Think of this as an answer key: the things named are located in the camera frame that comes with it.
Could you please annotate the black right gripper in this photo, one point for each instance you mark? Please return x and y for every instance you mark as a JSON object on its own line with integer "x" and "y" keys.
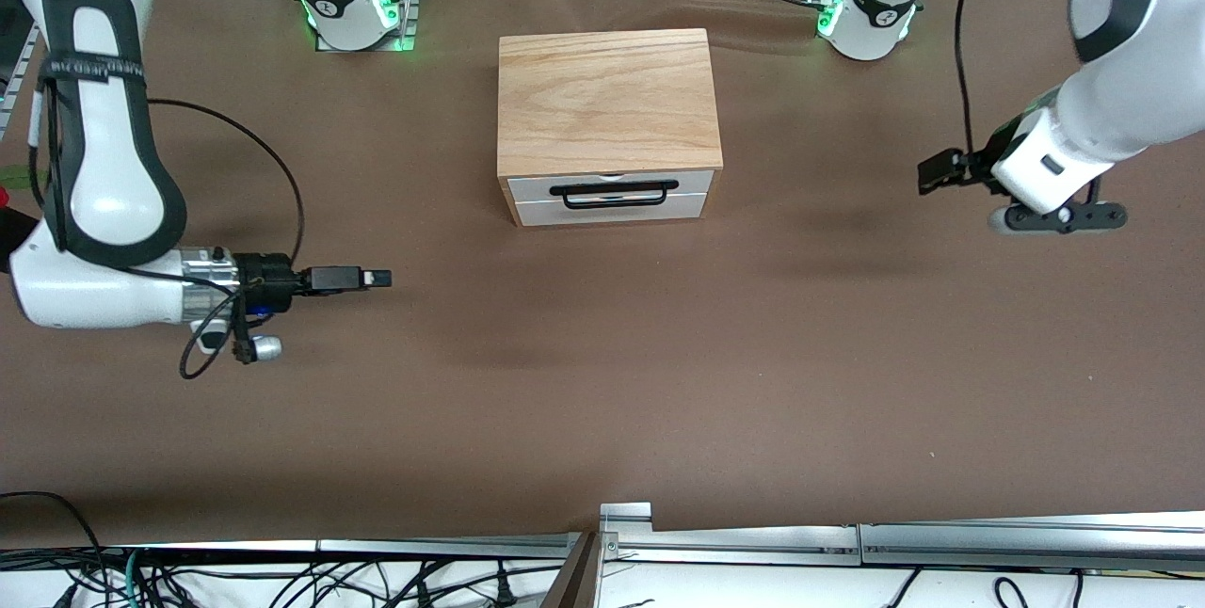
{"x": 265, "y": 277}

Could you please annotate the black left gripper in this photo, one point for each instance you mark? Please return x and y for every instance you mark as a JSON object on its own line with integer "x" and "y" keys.
{"x": 979, "y": 162}

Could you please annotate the wooden drawer with white front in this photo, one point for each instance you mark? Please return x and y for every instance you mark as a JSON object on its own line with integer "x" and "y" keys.
{"x": 527, "y": 186}

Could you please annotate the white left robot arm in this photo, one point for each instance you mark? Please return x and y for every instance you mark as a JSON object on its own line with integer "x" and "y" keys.
{"x": 1111, "y": 100}

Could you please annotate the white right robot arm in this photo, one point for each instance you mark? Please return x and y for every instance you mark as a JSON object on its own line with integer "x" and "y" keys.
{"x": 104, "y": 119}

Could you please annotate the light wooden drawer cabinet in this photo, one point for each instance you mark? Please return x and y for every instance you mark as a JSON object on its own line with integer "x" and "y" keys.
{"x": 607, "y": 100}

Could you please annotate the brown table cloth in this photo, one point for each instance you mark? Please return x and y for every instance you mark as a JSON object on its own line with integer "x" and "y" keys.
{"x": 602, "y": 382}

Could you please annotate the black cylindrical vase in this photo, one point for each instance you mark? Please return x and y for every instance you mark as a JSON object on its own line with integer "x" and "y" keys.
{"x": 17, "y": 241}

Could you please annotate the thin aluminium edge rail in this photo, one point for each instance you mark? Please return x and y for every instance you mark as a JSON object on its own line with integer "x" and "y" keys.
{"x": 442, "y": 547}

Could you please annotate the brown angled post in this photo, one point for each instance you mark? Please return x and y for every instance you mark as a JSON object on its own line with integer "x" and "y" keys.
{"x": 576, "y": 580}

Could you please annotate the long aluminium edge rail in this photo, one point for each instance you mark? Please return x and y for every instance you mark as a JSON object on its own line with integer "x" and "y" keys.
{"x": 1036, "y": 542}

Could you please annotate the perforated aluminium side rail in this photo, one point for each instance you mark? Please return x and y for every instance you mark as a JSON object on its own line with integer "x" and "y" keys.
{"x": 21, "y": 62}

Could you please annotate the short aluminium edge rail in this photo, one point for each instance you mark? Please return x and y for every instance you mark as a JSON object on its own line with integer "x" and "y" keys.
{"x": 734, "y": 542}

